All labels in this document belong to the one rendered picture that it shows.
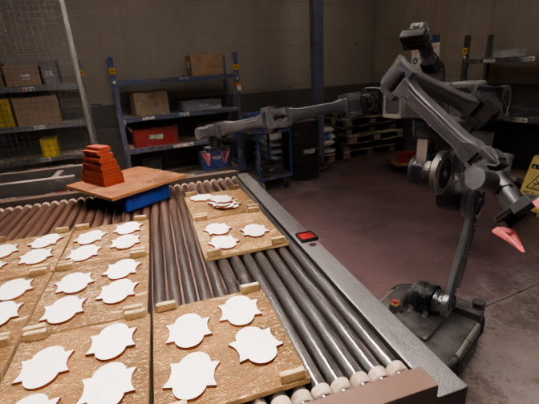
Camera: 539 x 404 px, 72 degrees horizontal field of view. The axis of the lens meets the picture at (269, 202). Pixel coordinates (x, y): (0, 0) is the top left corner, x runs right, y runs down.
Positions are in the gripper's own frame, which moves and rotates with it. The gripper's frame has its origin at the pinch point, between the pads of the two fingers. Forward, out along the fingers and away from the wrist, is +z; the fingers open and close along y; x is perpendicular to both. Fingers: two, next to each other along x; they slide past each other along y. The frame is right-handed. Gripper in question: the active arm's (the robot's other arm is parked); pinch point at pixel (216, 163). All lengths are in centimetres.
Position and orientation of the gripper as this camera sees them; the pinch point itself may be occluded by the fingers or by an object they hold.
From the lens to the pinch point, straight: 199.3
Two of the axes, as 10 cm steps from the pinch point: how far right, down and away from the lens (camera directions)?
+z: 0.5, 9.4, 3.5
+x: -6.1, -2.5, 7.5
